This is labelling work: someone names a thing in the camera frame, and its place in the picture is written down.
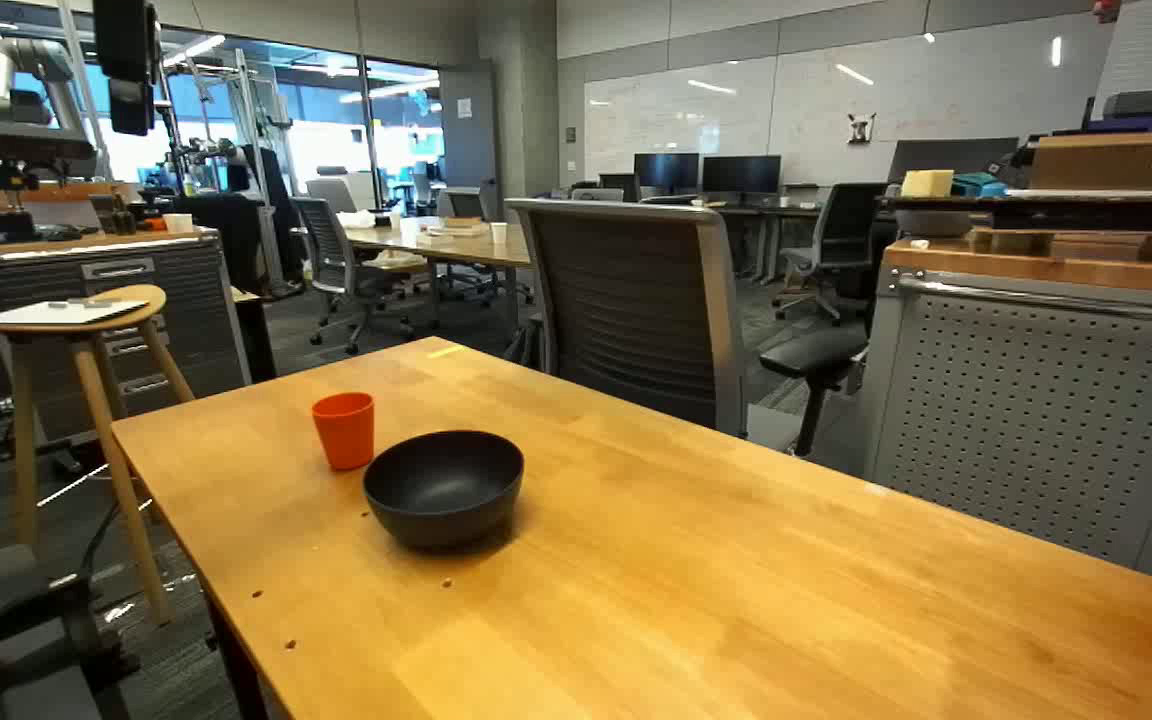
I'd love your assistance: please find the grey door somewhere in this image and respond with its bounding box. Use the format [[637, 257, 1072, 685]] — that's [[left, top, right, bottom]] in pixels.
[[438, 67, 499, 193]]

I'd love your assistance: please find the whiteboard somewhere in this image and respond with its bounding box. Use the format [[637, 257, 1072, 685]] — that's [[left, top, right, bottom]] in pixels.
[[583, 14, 1115, 187]]

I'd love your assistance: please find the black bowl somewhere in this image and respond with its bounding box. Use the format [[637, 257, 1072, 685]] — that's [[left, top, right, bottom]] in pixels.
[[363, 430, 525, 552]]

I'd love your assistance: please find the window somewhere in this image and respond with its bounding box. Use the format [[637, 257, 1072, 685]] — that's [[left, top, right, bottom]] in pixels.
[[0, 22, 444, 201]]

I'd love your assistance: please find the row of monitors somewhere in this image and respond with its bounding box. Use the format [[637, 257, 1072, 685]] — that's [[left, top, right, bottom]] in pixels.
[[632, 152, 783, 198]]

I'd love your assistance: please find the black office chair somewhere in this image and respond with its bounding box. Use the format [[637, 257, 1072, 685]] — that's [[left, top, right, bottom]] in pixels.
[[773, 181, 888, 323]]

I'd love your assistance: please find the white flat board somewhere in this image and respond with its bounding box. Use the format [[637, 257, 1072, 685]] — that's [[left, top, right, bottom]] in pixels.
[[0, 297, 150, 332]]

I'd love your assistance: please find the grey mesh-back office chair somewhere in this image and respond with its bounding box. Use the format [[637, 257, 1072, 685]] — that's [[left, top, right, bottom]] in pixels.
[[505, 197, 872, 458]]

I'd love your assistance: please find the grey drawer cabinet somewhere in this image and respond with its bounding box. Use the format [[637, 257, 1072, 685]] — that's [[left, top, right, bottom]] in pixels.
[[0, 229, 253, 443]]

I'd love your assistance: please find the wooden stool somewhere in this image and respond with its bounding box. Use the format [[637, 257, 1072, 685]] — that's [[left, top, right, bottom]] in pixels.
[[0, 284, 196, 627]]

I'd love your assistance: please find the long wooden table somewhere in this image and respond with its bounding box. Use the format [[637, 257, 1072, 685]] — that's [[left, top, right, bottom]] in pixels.
[[340, 217, 534, 333]]

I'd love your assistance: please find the orange cup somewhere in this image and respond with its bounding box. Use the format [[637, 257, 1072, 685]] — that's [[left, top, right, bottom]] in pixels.
[[312, 392, 376, 472]]

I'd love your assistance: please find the dark monitor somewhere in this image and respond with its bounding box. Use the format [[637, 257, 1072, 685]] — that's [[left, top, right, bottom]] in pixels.
[[885, 137, 1021, 185]]

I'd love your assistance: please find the grey perforated cart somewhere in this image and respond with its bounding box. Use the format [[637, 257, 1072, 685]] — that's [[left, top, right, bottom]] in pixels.
[[860, 238, 1152, 583]]

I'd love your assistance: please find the wooden box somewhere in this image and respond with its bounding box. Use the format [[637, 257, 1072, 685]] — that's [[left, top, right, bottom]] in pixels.
[[1029, 131, 1152, 192]]

